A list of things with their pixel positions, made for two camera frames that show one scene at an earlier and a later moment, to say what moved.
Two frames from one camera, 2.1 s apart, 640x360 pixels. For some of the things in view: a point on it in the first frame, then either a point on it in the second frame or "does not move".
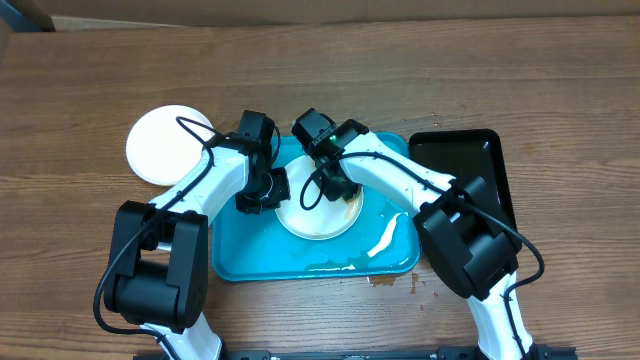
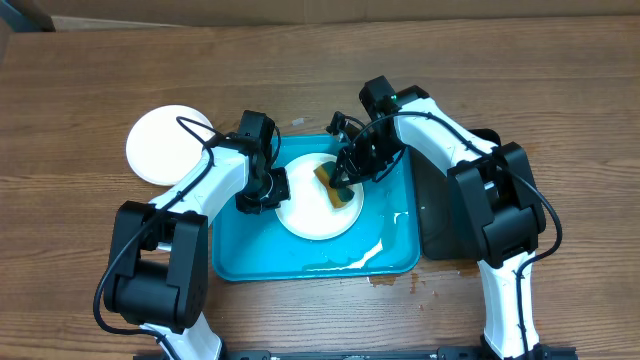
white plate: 160,150 does not move
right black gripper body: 337,186 → 357,163
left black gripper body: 267,195 does not move
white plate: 331,219 does not move
